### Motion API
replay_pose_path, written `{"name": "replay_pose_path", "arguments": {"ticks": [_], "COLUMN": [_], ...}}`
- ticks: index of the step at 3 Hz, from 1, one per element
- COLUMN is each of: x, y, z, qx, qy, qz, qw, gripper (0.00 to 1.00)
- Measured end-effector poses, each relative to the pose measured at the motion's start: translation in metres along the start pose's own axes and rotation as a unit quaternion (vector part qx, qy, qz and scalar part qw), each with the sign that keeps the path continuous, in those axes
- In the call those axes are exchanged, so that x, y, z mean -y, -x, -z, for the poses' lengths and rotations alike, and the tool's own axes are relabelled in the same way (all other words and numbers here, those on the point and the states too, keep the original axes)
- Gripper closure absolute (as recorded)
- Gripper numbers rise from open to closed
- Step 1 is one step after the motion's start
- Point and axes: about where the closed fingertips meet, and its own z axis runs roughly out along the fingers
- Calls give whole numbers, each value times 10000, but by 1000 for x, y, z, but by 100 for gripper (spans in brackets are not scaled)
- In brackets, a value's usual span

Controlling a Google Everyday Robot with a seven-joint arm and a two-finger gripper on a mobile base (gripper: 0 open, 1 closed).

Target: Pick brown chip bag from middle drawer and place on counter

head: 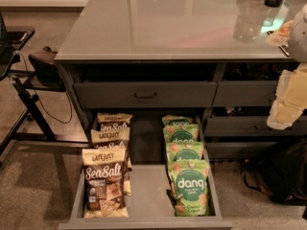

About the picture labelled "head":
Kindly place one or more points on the brown sea salt chip bag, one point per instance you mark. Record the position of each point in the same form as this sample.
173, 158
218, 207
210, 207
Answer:
117, 121
104, 171
115, 138

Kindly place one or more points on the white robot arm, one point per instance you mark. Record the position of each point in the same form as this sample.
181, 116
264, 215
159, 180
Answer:
294, 34

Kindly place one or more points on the grey top right drawer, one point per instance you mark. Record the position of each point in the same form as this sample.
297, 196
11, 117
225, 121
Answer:
245, 93

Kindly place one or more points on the black bag on floor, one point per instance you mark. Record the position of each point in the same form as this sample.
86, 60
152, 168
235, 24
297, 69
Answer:
280, 172

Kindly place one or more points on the grey right bottom drawer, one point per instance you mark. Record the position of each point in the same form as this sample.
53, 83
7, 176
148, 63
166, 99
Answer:
235, 150

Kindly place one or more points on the green dang chip bag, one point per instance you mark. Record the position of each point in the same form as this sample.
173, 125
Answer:
175, 120
181, 134
189, 187
184, 151

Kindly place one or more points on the rear green Dang chip bag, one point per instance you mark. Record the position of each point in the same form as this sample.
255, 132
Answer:
175, 120

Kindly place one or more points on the front green Dang chip bag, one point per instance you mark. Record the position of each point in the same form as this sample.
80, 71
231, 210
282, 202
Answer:
189, 187

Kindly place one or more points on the open grey middle drawer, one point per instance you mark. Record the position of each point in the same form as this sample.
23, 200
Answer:
149, 205

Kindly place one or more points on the grey top left drawer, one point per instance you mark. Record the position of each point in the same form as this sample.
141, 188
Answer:
145, 94

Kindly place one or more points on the black and white marker tag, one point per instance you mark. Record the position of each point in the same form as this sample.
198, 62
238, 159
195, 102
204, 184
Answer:
281, 47

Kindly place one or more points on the black chair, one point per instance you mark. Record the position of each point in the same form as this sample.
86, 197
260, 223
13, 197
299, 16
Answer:
14, 67

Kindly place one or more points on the grey counter cabinet frame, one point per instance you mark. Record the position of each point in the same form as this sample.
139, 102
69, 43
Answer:
97, 70

